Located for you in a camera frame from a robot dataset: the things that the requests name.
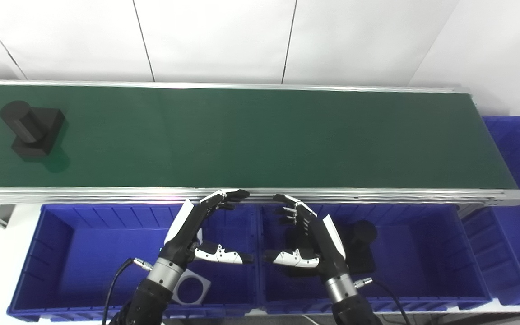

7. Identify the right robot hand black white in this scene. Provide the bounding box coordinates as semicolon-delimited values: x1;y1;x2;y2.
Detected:
263;193;350;279

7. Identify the empty blue bin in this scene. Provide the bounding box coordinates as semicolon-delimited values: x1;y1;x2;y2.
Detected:
461;116;520;305

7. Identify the green conveyor belt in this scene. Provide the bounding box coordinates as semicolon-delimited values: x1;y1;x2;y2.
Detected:
0;80;520;208
0;85;520;189

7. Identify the blue bin with white plates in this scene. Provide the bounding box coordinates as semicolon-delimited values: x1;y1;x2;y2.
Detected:
7;203;260;322

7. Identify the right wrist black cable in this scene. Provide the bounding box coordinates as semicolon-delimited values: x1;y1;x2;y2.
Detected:
355;278;412;325

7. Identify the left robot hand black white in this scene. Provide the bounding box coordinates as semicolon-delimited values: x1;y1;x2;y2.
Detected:
154;189;255;271

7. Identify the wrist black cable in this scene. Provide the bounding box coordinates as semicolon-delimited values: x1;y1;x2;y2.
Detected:
102;257;154;325
355;278;412;325

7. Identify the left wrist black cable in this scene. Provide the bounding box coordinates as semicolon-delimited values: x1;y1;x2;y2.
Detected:
102;257;154;325

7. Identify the blue bin with black parts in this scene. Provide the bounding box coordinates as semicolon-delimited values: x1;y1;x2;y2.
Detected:
258;203;493;314

